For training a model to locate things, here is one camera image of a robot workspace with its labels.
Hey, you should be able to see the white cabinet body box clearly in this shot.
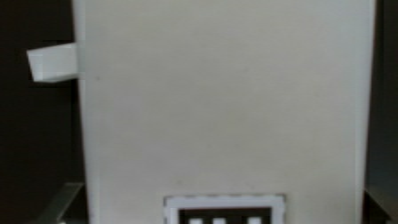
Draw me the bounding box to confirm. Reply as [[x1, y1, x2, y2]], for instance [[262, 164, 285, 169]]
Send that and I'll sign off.
[[27, 43, 79, 83]]

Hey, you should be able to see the white cabinet top block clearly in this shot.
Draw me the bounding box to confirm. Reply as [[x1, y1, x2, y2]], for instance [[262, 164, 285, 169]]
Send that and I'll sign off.
[[73, 0, 375, 224]]

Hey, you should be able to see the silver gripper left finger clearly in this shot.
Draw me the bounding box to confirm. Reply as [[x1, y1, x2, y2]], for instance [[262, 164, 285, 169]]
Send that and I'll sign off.
[[36, 182, 89, 224]]

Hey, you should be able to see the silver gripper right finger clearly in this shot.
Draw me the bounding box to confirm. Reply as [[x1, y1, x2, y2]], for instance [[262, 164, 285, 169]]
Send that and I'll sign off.
[[365, 189, 398, 224]]

